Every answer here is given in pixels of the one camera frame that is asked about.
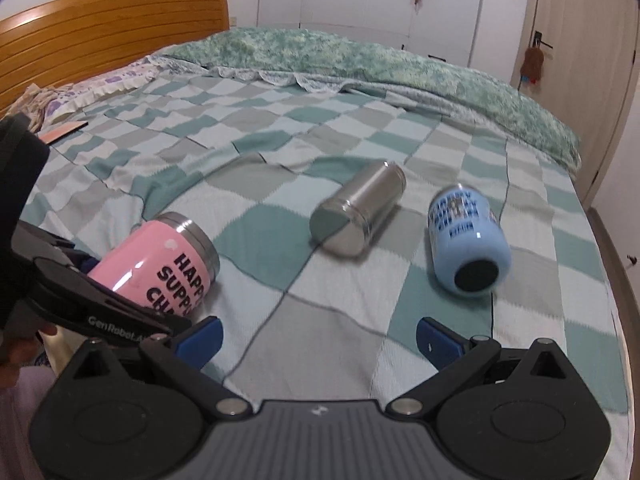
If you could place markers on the black door handle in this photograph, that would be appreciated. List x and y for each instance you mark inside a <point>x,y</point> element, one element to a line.
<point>538,42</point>

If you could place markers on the beige door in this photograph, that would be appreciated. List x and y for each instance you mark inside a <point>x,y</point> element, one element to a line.
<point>589,76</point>

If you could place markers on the green floral quilt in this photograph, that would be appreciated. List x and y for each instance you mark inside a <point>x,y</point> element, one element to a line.
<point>319,61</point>

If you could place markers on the checkered teal blanket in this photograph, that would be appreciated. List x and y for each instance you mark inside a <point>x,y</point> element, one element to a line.
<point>317,204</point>

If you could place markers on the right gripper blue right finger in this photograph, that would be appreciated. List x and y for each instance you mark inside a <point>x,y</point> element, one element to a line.
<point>438,344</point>

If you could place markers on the stainless steel bottle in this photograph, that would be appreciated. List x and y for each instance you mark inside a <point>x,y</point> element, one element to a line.
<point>346,223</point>

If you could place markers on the brown plush toy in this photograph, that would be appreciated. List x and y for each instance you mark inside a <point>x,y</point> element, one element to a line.
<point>531,69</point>

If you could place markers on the light blue printed cup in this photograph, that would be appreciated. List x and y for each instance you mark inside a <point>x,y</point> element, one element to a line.
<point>470,254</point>

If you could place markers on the purple floral pillow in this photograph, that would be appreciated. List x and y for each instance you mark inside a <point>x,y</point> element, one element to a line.
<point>44,106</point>

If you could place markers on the pink steel cup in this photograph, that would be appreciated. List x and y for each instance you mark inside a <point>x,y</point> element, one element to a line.
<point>167,265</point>

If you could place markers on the white wardrobe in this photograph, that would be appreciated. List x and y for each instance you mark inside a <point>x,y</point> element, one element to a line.
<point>441,29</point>

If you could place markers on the person's left hand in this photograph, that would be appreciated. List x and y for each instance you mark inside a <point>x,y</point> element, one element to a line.
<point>19,352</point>

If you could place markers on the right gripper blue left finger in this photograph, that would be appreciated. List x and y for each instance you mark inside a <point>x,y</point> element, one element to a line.
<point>200,343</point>

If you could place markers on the wooden headboard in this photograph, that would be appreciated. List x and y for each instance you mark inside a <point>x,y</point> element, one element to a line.
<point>65,41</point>

